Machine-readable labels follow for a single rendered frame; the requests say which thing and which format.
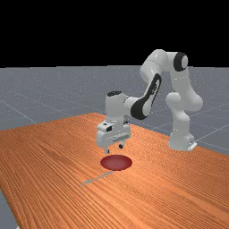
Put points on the red plate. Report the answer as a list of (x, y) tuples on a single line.
[(116, 162)]

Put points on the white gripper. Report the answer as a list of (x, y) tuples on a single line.
[(111, 135)]

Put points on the grey fork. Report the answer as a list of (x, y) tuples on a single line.
[(95, 180)]

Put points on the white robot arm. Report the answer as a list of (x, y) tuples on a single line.
[(180, 119)]

